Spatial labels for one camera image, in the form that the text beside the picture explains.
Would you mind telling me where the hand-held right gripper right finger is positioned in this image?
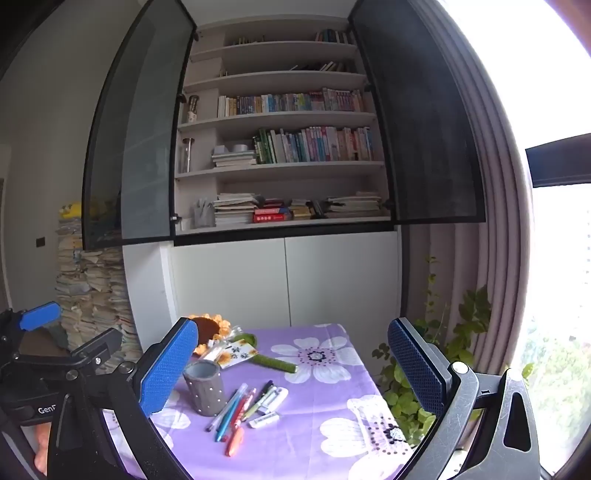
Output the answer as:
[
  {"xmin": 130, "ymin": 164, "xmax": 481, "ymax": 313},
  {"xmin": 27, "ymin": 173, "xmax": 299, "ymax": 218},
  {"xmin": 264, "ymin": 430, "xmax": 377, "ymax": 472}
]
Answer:
[{"xmin": 387, "ymin": 318, "xmax": 541, "ymax": 480}]

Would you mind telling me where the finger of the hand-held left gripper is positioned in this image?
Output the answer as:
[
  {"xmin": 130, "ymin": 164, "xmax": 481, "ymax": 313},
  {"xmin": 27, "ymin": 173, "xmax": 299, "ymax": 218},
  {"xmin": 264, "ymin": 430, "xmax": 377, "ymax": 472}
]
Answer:
[
  {"xmin": 0, "ymin": 301, "xmax": 63, "ymax": 356},
  {"xmin": 11, "ymin": 329, "xmax": 123, "ymax": 370}
]

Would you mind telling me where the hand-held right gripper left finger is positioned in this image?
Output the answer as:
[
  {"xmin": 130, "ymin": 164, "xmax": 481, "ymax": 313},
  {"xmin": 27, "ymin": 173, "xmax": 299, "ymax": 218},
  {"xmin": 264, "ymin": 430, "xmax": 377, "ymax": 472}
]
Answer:
[{"xmin": 46, "ymin": 318, "xmax": 199, "ymax": 480}]

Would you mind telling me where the grey pen holder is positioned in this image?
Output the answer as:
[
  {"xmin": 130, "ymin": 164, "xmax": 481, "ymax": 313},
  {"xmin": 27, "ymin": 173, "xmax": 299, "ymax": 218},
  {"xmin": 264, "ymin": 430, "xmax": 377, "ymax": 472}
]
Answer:
[{"xmin": 183, "ymin": 360, "xmax": 226, "ymax": 417}]

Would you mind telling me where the clear frosted gel pen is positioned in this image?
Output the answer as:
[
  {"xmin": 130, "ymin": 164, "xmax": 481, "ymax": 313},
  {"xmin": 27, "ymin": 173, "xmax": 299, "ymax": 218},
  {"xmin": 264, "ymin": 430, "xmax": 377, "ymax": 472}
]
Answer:
[{"xmin": 206, "ymin": 388, "xmax": 243, "ymax": 432}]

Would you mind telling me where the red pen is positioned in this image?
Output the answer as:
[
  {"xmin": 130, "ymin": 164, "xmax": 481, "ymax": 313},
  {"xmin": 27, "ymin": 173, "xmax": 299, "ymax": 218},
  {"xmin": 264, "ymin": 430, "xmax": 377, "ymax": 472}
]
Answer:
[{"xmin": 225, "ymin": 388, "xmax": 257, "ymax": 444}]

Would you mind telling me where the green pen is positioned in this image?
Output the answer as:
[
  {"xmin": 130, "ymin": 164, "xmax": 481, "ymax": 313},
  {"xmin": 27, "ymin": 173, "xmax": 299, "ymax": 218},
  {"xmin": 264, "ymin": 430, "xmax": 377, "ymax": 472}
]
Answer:
[{"xmin": 241, "ymin": 391, "xmax": 269, "ymax": 420}]

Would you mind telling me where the black pen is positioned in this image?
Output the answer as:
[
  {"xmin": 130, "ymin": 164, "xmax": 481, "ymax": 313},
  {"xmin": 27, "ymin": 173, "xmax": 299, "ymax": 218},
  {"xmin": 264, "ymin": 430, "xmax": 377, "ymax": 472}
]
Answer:
[{"xmin": 247, "ymin": 380, "xmax": 274, "ymax": 409}]

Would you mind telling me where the orange pink patterned pen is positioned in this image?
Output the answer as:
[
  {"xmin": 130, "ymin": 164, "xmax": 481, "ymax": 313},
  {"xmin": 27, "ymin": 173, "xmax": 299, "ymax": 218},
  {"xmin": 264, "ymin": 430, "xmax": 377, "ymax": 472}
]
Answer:
[{"xmin": 225, "ymin": 425, "xmax": 245, "ymax": 457}]

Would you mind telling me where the person's left forearm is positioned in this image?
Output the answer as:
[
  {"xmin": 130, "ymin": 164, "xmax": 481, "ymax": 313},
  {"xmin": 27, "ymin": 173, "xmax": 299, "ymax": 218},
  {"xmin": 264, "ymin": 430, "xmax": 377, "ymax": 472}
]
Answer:
[{"xmin": 33, "ymin": 424, "xmax": 51, "ymax": 476}]

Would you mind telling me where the crochet sunflower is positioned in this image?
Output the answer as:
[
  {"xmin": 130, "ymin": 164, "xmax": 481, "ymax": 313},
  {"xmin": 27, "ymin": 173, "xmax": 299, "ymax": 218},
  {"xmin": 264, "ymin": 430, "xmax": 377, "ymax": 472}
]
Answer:
[{"xmin": 187, "ymin": 314, "xmax": 232, "ymax": 357}]

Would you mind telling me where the tall pile of books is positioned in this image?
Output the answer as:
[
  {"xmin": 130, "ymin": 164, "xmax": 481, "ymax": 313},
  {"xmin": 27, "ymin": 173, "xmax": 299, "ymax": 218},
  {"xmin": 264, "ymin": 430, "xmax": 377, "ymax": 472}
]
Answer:
[{"xmin": 54, "ymin": 217, "xmax": 141, "ymax": 365}]

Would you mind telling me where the green leafy plant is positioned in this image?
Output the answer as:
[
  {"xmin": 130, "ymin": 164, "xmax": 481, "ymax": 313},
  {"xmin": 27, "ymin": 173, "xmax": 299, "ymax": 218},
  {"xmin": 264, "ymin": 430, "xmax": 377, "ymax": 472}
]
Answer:
[{"xmin": 373, "ymin": 256, "xmax": 492, "ymax": 446}]

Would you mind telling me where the purple floral tablecloth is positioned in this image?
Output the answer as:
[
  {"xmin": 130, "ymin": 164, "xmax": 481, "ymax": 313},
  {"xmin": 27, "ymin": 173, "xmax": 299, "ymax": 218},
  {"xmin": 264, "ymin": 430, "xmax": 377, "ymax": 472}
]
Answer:
[{"xmin": 102, "ymin": 323, "xmax": 416, "ymax": 480}]

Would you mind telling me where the green crochet stem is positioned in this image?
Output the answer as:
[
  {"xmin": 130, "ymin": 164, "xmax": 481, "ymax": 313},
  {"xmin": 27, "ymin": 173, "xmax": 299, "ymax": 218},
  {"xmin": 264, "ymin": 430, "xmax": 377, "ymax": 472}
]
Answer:
[{"xmin": 239, "ymin": 332, "xmax": 297, "ymax": 374}]

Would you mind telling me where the white bookcase cabinet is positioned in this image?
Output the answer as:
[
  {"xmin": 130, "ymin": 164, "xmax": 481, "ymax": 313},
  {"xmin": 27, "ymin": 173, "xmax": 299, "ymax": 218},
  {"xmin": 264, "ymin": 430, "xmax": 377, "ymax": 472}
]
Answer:
[{"xmin": 122, "ymin": 18, "xmax": 402, "ymax": 358}]

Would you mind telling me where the white pen cup on shelf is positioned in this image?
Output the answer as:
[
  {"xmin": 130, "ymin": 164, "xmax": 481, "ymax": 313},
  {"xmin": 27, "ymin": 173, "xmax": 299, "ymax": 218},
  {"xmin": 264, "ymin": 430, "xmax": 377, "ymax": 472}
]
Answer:
[{"xmin": 193, "ymin": 198, "xmax": 216, "ymax": 228}]

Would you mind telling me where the mauve curtain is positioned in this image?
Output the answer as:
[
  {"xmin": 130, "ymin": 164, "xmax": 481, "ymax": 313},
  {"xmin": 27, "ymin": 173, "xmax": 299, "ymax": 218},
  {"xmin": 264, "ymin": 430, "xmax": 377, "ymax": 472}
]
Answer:
[{"xmin": 399, "ymin": 0, "xmax": 539, "ymax": 384}]

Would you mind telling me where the stack of white booklets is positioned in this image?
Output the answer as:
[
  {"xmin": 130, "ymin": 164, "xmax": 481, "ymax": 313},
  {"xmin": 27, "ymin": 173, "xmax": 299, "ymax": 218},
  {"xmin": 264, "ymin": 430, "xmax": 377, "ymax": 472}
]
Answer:
[{"xmin": 213, "ymin": 193, "xmax": 259, "ymax": 226}]

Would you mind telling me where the wide stack of worn booklets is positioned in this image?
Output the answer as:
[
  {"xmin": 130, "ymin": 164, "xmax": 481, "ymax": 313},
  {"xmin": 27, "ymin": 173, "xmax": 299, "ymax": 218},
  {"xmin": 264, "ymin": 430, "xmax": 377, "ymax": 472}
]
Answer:
[{"xmin": 322, "ymin": 191, "xmax": 385, "ymax": 219}]

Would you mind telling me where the stack of red books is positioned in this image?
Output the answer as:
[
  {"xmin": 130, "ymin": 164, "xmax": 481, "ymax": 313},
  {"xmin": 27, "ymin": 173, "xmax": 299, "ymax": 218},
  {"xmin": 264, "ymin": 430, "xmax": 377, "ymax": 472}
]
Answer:
[{"xmin": 252, "ymin": 199, "xmax": 293, "ymax": 224}]

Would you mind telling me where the glass bookcase door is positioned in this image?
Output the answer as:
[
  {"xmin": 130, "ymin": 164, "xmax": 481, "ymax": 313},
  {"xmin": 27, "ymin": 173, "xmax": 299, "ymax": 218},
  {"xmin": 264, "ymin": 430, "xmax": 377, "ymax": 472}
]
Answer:
[
  {"xmin": 347, "ymin": 0, "xmax": 486, "ymax": 226},
  {"xmin": 82, "ymin": 0, "xmax": 197, "ymax": 252}
]

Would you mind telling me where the stack of books under tape rolls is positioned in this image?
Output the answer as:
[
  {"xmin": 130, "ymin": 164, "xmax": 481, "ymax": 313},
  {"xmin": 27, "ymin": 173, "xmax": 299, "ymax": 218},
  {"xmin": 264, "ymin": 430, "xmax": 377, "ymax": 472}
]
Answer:
[{"xmin": 211, "ymin": 151, "xmax": 257, "ymax": 168}]

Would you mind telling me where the row of books with green spines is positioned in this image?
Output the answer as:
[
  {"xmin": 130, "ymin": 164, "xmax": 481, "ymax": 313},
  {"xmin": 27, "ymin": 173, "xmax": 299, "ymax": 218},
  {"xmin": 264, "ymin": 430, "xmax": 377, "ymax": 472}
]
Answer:
[{"xmin": 253, "ymin": 127, "xmax": 375, "ymax": 165}]

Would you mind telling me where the long row of upright books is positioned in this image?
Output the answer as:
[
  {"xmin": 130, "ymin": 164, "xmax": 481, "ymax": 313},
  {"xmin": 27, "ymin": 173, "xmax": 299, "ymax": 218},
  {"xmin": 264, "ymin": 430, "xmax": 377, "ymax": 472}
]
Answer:
[{"xmin": 218, "ymin": 89, "xmax": 365, "ymax": 117}]

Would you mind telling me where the leaning row of books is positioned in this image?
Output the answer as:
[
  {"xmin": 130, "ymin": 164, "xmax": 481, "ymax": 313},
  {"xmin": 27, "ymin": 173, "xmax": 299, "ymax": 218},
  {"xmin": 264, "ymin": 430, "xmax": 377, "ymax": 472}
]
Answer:
[{"xmin": 290, "ymin": 61, "xmax": 357, "ymax": 73}]

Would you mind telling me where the short row of upright books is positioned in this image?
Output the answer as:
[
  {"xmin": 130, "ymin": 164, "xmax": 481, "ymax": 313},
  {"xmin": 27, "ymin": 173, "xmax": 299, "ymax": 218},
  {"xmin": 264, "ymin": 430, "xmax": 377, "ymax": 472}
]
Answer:
[{"xmin": 315, "ymin": 28, "xmax": 356, "ymax": 45}]

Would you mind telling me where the dark window frame bar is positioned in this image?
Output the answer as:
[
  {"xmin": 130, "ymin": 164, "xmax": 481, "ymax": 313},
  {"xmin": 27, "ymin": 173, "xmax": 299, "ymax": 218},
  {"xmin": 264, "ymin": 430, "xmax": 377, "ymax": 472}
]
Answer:
[{"xmin": 525, "ymin": 134, "xmax": 591, "ymax": 188}]

